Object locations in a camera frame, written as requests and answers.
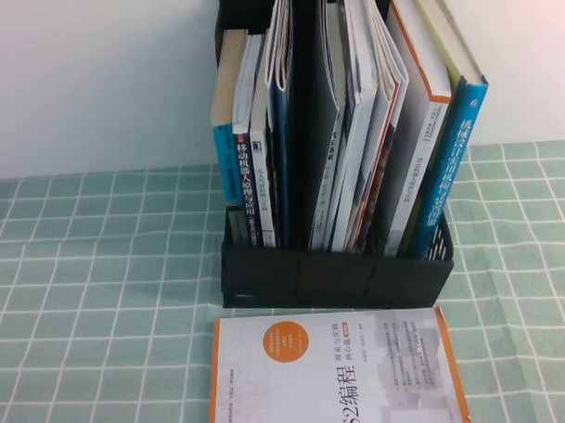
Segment white orange programming book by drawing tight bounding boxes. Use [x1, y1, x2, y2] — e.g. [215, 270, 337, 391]
[202, 305, 475, 423]

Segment orange edged magazine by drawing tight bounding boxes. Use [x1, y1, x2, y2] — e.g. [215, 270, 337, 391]
[340, 0, 415, 255]

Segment black spine book white characters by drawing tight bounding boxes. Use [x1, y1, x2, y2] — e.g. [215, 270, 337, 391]
[228, 33, 272, 250]

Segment black mesh book holder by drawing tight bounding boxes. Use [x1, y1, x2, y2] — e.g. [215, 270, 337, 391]
[209, 0, 456, 315]

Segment dark blue cover magazine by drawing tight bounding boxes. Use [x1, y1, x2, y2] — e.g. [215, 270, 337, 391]
[261, 0, 303, 250]

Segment grey white spine book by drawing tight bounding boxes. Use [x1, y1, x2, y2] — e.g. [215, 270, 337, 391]
[246, 32, 278, 249]

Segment green checked tablecloth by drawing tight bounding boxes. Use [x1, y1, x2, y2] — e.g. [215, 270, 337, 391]
[0, 138, 565, 423]

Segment yellow blue hardcover book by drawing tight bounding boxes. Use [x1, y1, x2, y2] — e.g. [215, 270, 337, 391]
[412, 0, 494, 260]

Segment white book orange trim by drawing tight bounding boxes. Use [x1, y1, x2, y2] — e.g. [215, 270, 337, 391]
[375, 0, 457, 258]

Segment light blue spine book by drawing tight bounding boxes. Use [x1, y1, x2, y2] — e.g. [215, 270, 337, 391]
[206, 28, 255, 207]

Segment white cover magazine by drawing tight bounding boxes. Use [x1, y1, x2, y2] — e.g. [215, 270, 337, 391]
[319, 0, 385, 252]

